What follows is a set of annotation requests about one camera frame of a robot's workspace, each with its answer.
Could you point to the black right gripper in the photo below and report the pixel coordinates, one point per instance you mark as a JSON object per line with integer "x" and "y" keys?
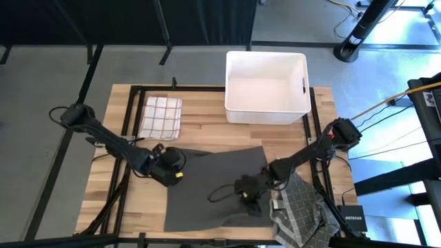
{"x": 263, "y": 184}

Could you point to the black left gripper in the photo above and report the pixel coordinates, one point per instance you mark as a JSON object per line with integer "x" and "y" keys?
{"x": 167, "y": 177}

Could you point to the grey terry towel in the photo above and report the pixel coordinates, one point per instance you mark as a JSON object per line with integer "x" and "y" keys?
{"x": 206, "y": 206}

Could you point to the grey towel with white checks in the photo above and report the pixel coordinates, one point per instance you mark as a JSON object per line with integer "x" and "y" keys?
{"x": 303, "y": 213}

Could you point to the white towel with red checks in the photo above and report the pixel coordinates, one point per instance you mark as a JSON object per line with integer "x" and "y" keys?
{"x": 160, "y": 117}

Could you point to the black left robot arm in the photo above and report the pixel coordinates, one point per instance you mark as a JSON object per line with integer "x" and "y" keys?
{"x": 113, "y": 143}

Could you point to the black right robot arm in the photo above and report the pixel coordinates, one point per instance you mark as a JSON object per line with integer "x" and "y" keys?
{"x": 310, "y": 151}

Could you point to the white perforated laundry basket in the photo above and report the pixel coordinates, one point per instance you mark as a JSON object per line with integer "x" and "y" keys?
{"x": 265, "y": 89}

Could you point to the black folding screen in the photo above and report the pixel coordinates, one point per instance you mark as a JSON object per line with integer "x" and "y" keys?
{"x": 120, "y": 20}

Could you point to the black floor bar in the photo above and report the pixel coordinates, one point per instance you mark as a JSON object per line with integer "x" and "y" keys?
{"x": 275, "y": 44}

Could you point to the black equipment cart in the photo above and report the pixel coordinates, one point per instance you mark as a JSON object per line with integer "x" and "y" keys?
{"x": 425, "y": 113}

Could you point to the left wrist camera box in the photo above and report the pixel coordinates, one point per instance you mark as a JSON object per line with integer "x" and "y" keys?
{"x": 172, "y": 158}

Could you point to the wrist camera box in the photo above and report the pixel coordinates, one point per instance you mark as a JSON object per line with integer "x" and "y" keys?
{"x": 244, "y": 186}
{"x": 172, "y": 158}

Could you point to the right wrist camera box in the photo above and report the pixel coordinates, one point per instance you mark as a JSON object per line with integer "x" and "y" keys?
{"x": 244, "y": 186}

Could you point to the grey metal bracket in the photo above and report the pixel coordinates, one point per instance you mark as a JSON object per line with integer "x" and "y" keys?
{"x": 311, "y": 141}
{"x": 130, "y": 138}

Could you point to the black Netgear network switch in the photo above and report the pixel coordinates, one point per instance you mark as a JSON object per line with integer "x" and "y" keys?
{"x": 353, "y": 218}

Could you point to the black rig frame beam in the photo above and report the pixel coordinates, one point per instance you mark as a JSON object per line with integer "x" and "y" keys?
{"x": 51, "y": 242}
{"x": 396, "y": 177}
{"x": 53, "y": 172}

